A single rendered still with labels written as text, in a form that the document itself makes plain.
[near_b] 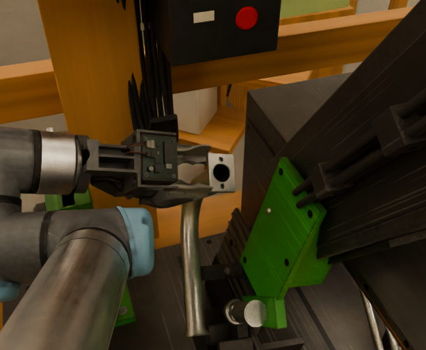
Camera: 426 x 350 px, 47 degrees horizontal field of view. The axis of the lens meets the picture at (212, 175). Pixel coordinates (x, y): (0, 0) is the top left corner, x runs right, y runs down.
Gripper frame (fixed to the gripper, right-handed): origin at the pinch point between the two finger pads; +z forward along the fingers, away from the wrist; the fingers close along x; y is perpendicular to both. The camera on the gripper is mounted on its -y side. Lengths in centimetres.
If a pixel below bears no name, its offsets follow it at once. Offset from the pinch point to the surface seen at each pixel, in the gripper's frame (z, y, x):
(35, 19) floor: 19, -345, 206
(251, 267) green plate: 8.6, -4.9, -13.3
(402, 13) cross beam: 51, -5, 39
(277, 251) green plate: 7.8, 3.5, -11.2
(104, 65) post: -12.3, -12.2, 20.0
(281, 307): 9.1, 1.7, -19.1
